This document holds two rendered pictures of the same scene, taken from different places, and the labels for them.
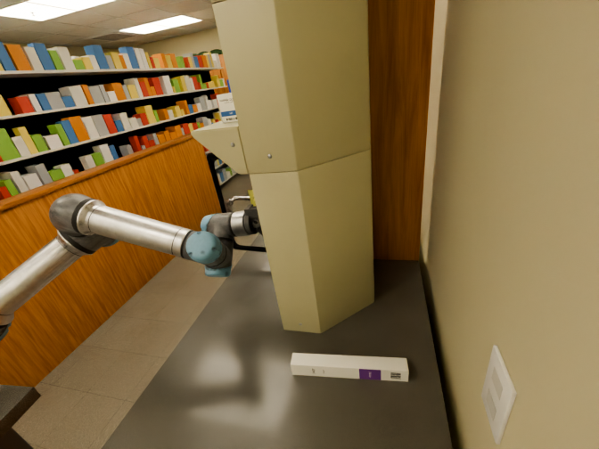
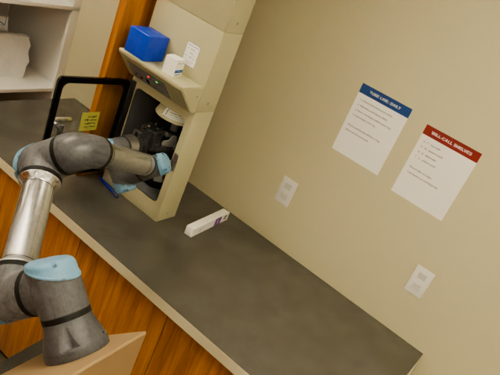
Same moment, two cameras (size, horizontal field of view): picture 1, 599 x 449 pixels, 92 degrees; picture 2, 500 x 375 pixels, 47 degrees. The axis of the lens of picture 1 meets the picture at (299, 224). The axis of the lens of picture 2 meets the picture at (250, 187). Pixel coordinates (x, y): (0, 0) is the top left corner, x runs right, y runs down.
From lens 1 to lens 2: 2.02 m
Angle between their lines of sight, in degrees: 73
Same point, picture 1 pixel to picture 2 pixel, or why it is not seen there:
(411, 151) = not seen: hidden behind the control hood
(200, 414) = (183, 269)
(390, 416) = (236, 232)
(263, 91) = (221, 72)
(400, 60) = not seen: hidden behind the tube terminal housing
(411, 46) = not seen: hidden behind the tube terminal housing
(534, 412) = (306, 184)
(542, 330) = (310, 161)
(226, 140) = (196, 94)
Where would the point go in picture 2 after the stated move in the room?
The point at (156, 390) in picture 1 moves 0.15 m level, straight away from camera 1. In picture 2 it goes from (147, 276) to (103, 274)
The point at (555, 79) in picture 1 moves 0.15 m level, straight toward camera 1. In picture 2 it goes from (315, 100) to (336, 118)
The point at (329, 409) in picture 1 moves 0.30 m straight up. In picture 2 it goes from (219, 240) to (245, 176)
